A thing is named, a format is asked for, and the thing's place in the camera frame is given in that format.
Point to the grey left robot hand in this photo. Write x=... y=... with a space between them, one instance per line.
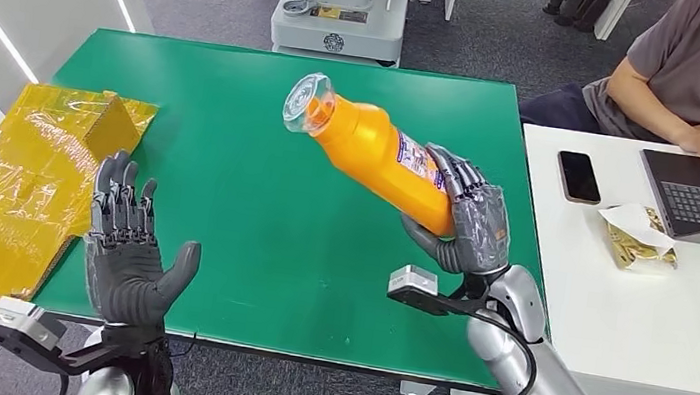
x=123 y=275

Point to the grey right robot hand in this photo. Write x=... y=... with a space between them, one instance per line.
x=479 y=228

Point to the orange bottle with clear cap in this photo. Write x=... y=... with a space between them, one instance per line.
x=369 y=152

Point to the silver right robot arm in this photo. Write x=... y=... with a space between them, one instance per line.
x=553 y=394

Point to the person's right forearm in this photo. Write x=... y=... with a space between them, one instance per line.
x=645 y=105

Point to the black smartphone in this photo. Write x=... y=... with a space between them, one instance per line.
x=578 y=176

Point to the yellow tape-wrapped cardboard box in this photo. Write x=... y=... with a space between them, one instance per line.
x=9 y=201

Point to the gold tissue pack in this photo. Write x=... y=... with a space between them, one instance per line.
x=635 y=241

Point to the green table mat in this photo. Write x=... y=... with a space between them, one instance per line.
x=230 y=141

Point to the grey table foot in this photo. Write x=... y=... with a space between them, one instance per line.
x=415 y=391

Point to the white desk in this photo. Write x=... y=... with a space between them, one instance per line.
x=674 y=329

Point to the black boots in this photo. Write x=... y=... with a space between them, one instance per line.
x=577 y=4

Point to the white machine base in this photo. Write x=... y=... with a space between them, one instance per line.
x=337 y=27

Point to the white furniture leg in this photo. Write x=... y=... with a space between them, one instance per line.
x=615 y=11

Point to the person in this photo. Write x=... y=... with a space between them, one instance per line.
x=693 y=65

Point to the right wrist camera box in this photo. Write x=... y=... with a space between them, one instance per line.
x=416 y=284

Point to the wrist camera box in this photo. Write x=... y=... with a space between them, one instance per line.
x=416 y=284
x=15 y=318

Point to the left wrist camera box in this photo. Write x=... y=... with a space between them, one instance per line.
x=15 y=318

